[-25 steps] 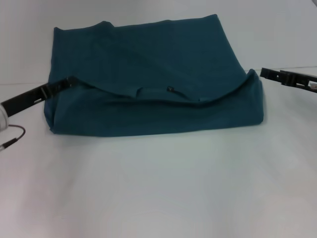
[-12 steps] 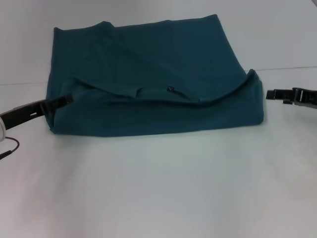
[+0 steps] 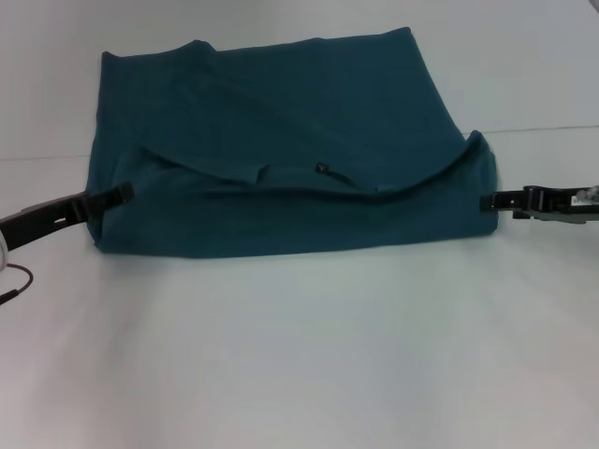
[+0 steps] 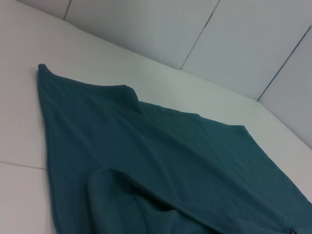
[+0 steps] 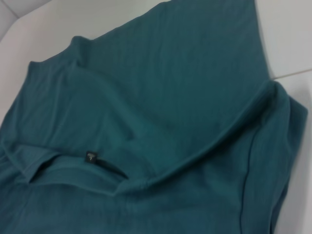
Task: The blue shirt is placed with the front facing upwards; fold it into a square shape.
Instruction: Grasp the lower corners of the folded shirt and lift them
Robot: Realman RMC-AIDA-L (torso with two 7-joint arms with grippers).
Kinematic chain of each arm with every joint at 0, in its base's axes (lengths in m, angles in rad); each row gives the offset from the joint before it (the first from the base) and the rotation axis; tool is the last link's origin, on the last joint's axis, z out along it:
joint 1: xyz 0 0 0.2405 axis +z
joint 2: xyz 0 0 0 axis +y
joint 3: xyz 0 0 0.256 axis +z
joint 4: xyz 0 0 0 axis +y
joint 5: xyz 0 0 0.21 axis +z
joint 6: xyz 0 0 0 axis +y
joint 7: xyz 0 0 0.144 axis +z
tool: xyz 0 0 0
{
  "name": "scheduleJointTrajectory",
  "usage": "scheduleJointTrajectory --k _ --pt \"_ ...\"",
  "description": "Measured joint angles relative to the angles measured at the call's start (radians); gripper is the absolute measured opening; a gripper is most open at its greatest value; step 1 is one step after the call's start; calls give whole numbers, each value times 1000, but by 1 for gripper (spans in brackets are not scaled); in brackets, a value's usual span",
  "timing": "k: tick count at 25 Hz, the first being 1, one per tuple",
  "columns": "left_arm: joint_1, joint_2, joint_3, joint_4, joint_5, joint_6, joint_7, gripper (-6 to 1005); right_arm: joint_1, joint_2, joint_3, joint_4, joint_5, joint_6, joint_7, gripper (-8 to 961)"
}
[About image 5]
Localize teal t-shirt with FREE! print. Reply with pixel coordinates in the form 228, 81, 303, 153
0, 0, 310, 234

